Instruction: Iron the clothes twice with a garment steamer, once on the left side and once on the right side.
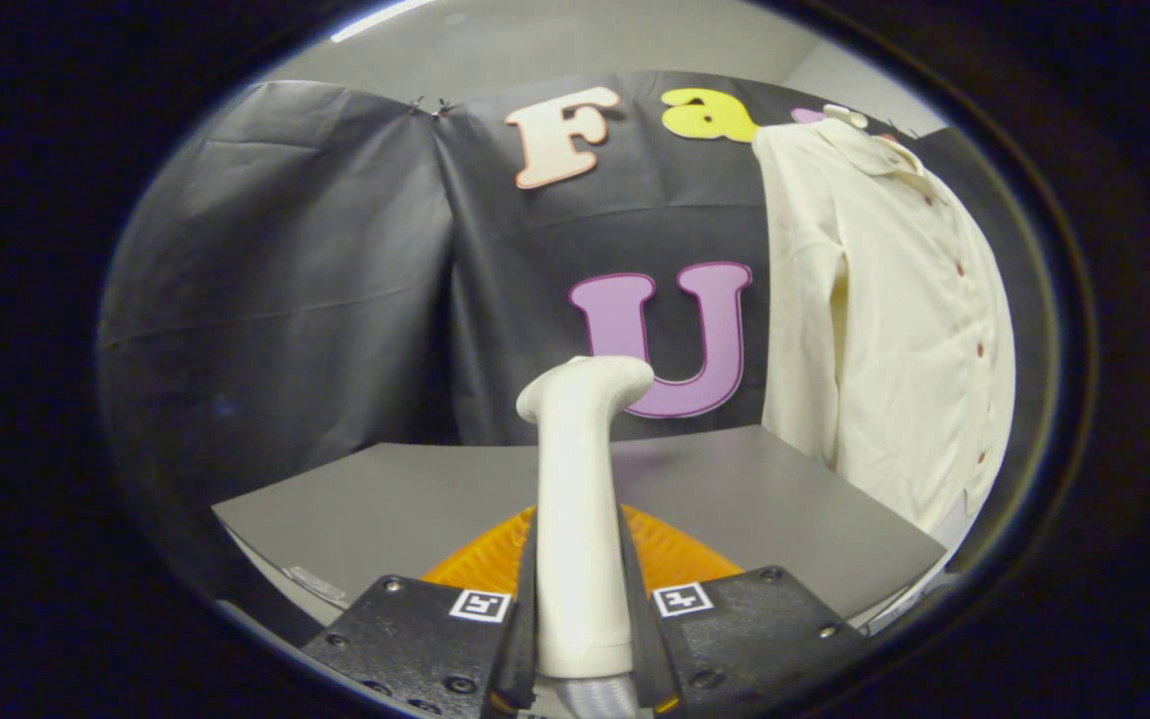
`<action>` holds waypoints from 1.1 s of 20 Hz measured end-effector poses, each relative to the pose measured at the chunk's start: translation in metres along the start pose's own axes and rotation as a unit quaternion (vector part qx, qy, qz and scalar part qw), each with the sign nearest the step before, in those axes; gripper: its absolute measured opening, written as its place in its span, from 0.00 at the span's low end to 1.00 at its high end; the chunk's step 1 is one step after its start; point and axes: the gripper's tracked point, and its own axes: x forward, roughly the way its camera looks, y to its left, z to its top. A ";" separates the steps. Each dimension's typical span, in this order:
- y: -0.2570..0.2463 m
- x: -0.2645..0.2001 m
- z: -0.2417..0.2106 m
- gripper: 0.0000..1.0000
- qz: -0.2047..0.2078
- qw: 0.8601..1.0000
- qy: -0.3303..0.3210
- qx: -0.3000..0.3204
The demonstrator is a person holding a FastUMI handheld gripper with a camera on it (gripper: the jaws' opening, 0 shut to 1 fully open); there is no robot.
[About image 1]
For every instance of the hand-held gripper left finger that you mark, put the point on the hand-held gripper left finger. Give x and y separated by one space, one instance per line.
525 649

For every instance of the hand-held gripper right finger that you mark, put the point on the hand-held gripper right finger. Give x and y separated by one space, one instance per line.
643 649

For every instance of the white garment steamer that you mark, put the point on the white garment steamer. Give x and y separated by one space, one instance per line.
580 499

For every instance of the cream button-up shirt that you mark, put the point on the cream button-up shirt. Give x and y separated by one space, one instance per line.
894 320

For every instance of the grey-topped white cabinet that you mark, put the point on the grey-topped white cabinet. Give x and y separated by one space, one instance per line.
415 499

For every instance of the black backdrop cloth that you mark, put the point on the black backdrop cloth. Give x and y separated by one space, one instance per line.
286 300

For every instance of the white plastic hanger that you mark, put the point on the white plastic hanger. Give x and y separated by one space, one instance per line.
843 114

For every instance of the long ceiling light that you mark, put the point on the long ceiling light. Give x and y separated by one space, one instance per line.
380 20

